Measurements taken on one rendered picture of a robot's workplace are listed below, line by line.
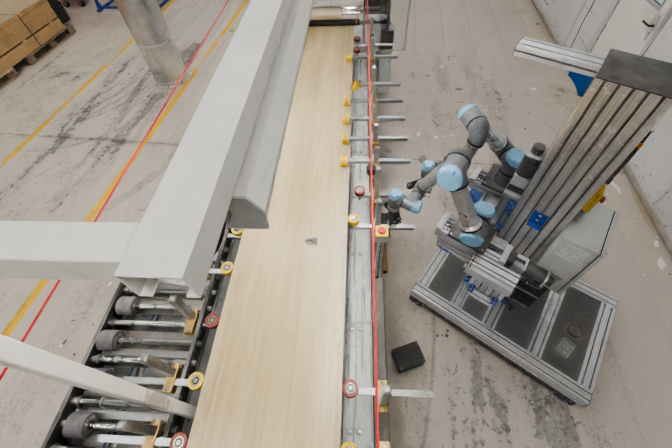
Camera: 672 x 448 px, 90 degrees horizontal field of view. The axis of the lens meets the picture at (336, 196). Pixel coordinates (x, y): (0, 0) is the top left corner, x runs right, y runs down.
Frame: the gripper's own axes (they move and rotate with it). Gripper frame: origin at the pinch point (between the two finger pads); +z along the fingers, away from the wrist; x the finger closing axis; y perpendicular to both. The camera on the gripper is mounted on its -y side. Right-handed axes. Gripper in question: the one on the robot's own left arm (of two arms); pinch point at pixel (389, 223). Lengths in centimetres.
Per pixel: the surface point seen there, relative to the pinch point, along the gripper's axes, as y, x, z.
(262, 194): 74, -64, -144
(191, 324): 22, -131, 9
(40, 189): -226, -323, 92
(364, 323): 46, -34, 30
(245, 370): 58, -103, 1
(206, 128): 69, -69, -155
